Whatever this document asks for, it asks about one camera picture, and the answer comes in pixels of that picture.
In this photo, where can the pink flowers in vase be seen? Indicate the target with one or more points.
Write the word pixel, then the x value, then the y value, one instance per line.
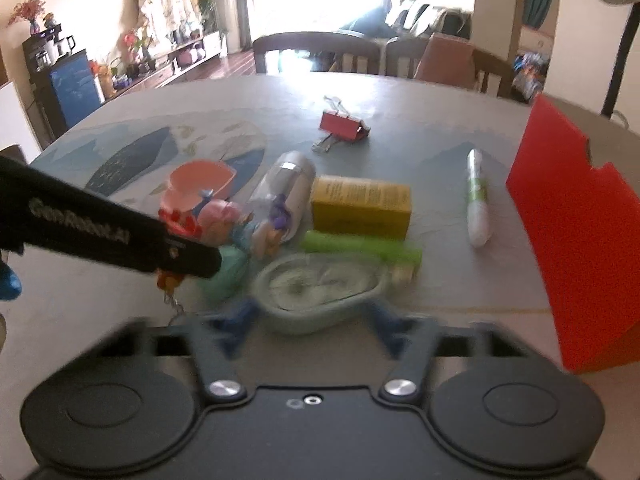
pixel 29 10

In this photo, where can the red binder clip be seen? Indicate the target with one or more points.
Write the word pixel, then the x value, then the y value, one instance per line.
pixel 342 125

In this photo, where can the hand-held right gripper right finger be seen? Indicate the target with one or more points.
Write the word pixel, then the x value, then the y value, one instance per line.
pixel 387 321

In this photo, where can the coffee maker and kettle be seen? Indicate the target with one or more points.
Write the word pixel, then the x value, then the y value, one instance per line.
pixel 52 47

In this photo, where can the sofa with cushions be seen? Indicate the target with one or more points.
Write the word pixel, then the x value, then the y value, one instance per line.
pixel 425 15

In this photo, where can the yellow cardboard box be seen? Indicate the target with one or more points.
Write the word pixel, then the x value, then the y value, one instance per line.
pixel 360 205

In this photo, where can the person's left hand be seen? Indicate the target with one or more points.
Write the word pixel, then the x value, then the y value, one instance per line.
pixel 7 282

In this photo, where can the white and green pen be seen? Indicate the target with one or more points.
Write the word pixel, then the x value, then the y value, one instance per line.
pixel 477 200

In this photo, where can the pink plastic bowl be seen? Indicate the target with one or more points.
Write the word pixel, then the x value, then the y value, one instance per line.
pixel 197 180

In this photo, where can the green tube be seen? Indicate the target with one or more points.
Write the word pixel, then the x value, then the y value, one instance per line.
pixel 355 249

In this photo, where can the mint green soft object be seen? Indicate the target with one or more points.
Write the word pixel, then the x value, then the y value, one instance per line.
pixel 225 272

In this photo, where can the dark wooden chair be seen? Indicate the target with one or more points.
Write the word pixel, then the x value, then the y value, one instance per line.
pixel 402 57
pixel 492 75
pixel 315 52

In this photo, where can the wooden sideboard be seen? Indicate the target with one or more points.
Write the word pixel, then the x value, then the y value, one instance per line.
pixel 170 67

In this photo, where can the hanging floral clothes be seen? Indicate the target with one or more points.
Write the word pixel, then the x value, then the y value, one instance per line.
pixel 162 5

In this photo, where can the white bottle with purple print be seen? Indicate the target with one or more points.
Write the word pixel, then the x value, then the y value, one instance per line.
pixel 292 182

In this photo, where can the white cabinet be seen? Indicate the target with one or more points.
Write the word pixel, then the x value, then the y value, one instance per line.
pixel 15 117

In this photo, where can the printed table mat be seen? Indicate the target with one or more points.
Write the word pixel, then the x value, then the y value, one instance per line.
pixel 430 120

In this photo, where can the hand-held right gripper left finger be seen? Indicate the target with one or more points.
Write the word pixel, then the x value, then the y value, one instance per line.
pixel 239 317

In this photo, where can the red potted flowers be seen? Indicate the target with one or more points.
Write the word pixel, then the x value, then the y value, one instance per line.
pixel 134 45

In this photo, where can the pale green oval dish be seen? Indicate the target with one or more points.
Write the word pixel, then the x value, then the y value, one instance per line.
pixel 315 290

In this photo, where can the red storage box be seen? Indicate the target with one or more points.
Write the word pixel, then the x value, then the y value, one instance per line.
pixel 575 260

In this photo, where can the blue front cabinet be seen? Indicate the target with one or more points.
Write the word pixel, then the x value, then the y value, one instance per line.
pixel 70 90

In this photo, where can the dark blanket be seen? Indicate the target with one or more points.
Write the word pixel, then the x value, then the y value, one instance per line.
pixel 365 24

